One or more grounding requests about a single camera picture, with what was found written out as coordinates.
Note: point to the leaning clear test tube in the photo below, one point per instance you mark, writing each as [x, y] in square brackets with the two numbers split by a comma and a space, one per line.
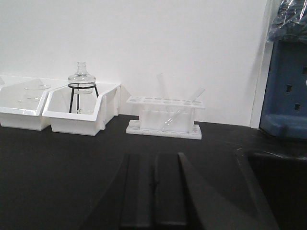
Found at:
[190, 101]

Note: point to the clear glass flask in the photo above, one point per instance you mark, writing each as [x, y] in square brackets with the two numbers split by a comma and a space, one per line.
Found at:
[82, 81]

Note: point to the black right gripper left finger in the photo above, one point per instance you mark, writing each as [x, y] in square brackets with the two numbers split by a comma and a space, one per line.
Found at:
[127, 203]

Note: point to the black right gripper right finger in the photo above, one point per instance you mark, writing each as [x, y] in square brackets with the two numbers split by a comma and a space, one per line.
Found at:
[184, 200]

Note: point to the black sink basin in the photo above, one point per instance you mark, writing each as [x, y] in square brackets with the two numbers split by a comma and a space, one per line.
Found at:
[278, 187]

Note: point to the clear glass beaker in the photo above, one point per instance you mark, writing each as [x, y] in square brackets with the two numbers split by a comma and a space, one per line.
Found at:
[32, 91]

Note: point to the blue plastic container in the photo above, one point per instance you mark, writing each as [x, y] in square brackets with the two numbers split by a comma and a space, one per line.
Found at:
[284, 111]

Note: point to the white test tube rack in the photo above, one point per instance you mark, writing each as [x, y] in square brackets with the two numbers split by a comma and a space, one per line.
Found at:
[155, 111]

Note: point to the white plastic bin with tripod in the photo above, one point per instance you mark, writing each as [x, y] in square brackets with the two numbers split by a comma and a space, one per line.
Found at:
[93, 114]

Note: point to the white plastic bin with beaker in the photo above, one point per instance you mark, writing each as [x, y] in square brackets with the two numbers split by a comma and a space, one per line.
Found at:
[24, 115]

